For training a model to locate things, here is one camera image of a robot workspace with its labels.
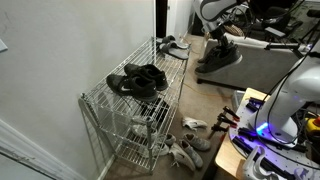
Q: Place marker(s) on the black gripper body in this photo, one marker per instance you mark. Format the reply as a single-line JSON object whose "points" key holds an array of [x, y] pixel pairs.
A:
{"points": [[225, 40]]}

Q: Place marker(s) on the grey Puma sneaker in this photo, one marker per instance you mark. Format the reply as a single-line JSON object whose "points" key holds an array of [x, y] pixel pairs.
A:
{"points": [[220, 61], [208, 55]]}

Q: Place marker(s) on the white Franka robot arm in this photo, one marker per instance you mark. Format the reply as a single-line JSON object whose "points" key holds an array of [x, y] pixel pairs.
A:
{"points": [[300, 83]]}

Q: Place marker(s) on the white blanket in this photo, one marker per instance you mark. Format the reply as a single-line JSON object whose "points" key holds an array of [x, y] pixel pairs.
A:
{"points": [[250, 39]]}

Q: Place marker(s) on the black grey slide sandal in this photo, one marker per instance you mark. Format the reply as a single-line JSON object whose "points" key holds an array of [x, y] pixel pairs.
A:
{"points": [[176, 41], [175, 51]]}

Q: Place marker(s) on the grey fabric couch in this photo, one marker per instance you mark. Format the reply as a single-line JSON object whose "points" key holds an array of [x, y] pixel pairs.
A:
{"points": [[266, 66]]}

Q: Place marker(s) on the white panel door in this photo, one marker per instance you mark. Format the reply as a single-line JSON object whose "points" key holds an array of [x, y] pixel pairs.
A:
{"points": [[180, 16]]}

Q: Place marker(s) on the black office chair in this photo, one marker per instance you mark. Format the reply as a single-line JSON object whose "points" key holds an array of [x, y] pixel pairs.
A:
{"points": [[276, 18]]}

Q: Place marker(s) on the black orange bar clamp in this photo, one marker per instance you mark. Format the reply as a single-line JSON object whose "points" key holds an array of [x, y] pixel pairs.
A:
{"points": [[231, 114], [221, 126]]}

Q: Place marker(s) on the white crumpled shoe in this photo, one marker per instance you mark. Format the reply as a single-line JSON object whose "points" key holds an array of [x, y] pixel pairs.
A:
{"points": [[193, 123]]}

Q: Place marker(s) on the short black mounting bar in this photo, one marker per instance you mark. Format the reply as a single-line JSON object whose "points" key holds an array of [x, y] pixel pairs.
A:
{"points": [[247, 133]]}

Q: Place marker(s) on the black striped slide sandal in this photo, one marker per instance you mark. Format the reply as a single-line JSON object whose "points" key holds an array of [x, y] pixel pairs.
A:
{"points": [[155, 110]]}

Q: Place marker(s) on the grey white sneaker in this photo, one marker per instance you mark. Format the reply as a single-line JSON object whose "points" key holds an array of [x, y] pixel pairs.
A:
{"points": [[198, 142]]}

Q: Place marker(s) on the small white sneaker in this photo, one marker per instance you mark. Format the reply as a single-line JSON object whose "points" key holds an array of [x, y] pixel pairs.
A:
{"points": [[158, 150], [170, 139]]}

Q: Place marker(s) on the yellow emergency stop button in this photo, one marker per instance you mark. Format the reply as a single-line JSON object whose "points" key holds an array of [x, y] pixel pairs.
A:
{"points": [[313, 128]]}

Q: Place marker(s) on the long black mounting bar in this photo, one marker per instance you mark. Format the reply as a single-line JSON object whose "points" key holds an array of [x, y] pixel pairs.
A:
{"points": [[263, 163]]}

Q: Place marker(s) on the white door trim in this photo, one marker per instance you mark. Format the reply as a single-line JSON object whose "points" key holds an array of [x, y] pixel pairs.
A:
{"points": [[30, 153]]}

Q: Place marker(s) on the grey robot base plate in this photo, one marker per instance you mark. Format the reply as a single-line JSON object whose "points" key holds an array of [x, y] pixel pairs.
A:
{"points": [[246, 126]]}

